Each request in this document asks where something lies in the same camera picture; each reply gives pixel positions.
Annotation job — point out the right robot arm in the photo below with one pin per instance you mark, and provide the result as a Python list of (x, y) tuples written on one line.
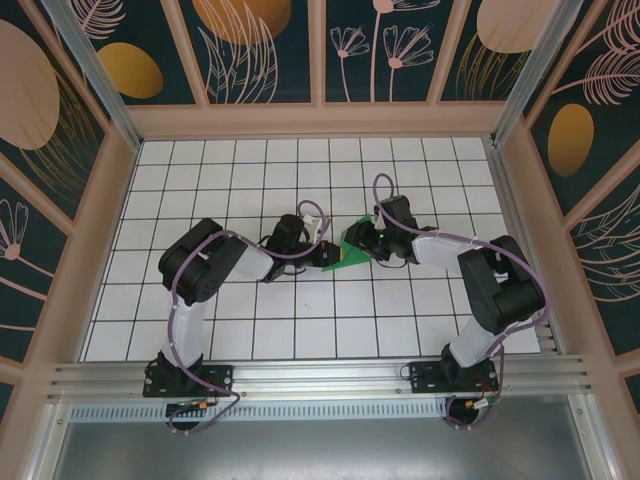
[(505, 290)]

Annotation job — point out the green cloth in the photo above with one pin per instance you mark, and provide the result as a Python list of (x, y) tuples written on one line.
[(350, 262)]

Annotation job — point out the aluminium side rail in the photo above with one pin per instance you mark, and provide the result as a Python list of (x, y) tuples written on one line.
[(520, 200)]

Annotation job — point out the long aluminium mounting rail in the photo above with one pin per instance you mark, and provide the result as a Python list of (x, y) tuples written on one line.
[(320, 375)]

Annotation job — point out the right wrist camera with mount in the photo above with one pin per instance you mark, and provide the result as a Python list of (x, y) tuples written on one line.
[(378, 214)]

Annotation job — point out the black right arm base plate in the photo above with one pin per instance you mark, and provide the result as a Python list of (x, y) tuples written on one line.
[(425, 377)]

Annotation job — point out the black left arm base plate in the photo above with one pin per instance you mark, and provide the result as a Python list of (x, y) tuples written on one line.
[(220, 380)]

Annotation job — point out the aluminium frame post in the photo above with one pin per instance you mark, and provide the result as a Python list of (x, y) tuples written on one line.
[(530, 75), (100, 80)]

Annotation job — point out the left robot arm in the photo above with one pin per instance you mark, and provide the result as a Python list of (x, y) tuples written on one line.
[(200, 260)]

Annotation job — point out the grey metal sheet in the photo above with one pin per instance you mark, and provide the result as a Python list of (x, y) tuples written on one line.
[(320, 450)]

